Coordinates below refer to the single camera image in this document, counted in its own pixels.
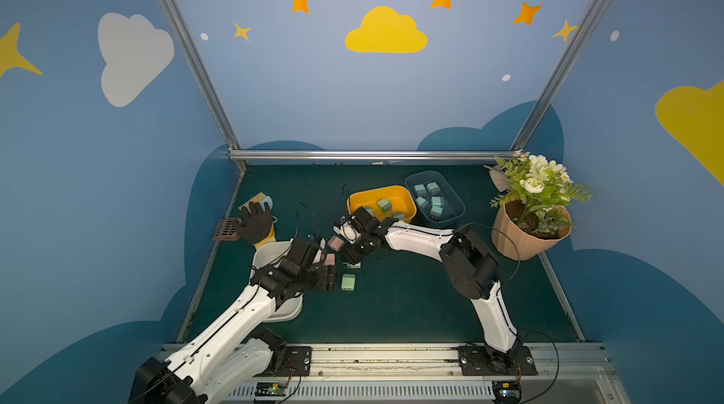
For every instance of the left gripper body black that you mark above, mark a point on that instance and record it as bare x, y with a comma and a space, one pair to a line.
320, 271

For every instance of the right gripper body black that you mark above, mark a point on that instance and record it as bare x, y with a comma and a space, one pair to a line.
351, 244

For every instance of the pink plug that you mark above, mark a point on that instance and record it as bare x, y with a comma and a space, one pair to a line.
330, 259
336, 243

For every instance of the blue plug cluster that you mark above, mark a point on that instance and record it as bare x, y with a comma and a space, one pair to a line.
422, 202
421, 190

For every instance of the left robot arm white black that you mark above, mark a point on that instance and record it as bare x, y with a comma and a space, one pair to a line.
207, 368

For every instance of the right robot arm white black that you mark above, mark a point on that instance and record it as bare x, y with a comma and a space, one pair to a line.
471, 268

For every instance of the yellow storage box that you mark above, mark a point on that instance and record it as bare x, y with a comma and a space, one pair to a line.
399, 196

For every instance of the white storage tray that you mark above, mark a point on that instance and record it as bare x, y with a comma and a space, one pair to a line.
265, 255

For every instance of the blue storage box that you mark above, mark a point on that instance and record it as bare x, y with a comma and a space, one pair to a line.
454, 209

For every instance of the black rubber glove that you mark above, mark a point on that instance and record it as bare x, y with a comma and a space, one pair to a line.
255, 223

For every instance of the yellow blue sponge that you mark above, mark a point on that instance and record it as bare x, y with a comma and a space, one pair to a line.
261, 198

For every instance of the brown grid drain cover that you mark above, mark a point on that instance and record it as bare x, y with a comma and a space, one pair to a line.
226, 230

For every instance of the potted artificial flower plant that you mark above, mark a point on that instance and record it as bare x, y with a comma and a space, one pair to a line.
533, 213

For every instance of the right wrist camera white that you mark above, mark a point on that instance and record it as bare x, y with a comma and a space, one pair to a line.
346, 231

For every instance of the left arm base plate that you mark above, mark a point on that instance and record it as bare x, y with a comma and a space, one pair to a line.
295, 359

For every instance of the aluminium frame back bar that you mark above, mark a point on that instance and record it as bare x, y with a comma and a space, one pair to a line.
372, 156

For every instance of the aluminium frame rail front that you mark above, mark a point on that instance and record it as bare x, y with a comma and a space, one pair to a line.
420, 373

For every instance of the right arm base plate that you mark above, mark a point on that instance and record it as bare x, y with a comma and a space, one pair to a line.
476, 360

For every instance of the aluminium frame left post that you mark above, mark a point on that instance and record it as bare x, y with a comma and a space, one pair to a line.
186, 43

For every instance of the aluminium frame post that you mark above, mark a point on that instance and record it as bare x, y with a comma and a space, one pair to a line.
186, 43
587, 25

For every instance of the aluminium frame right post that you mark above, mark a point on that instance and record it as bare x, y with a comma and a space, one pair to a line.
587, 25

